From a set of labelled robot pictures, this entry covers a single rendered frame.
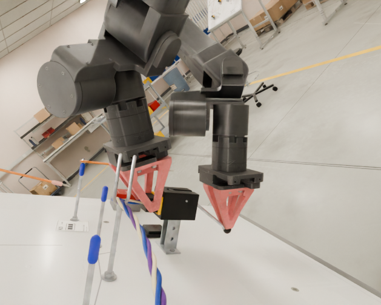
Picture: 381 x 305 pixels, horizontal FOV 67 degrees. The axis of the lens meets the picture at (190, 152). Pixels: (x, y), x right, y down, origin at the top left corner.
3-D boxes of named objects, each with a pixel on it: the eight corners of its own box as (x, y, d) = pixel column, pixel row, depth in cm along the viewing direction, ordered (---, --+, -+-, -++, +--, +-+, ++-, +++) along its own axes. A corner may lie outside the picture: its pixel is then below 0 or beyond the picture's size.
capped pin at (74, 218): (80, 221, 49) (89, 158, 49) (72, 222, 48) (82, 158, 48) (76, 218, 50) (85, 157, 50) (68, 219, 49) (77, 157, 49)
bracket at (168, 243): (180, 253, 43) (186, 221, 42) (165, 254, 42) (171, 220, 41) (168, 241, 47) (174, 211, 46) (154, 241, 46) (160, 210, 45)
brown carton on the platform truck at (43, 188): (51, 189, 741) (40, 179, 729) (57, 187, 699) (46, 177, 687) (39, 201, 719) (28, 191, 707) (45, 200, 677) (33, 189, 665)
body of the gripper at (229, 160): (229, 189, 42) (231, 137, 41) (196, 175, 51) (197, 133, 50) (264, 184, 45) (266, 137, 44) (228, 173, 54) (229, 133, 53)
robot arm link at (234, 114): (252, 97, 43) (245, 99, 49) (206, 96, 43) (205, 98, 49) (251, 143, 44) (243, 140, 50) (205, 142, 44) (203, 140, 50)
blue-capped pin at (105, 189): (103, 248, 40) (112, 187, 40) (91, 249, 39) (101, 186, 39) (100, 244, 41) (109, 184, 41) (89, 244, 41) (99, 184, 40)
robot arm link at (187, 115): (242, 55, 46) (234, 89, 54) (170, 53, 46) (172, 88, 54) (248, 118, 41) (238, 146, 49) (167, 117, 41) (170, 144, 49)
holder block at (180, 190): (195, 220, 43) (199, 194, 43) (160, 219, 41) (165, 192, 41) (183, 212, 47) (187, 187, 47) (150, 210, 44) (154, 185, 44)
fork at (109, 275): (115, 273, 34) (134, 154, 33) (119, 281, 32) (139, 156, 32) (98, 274, 33) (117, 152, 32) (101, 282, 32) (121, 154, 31)
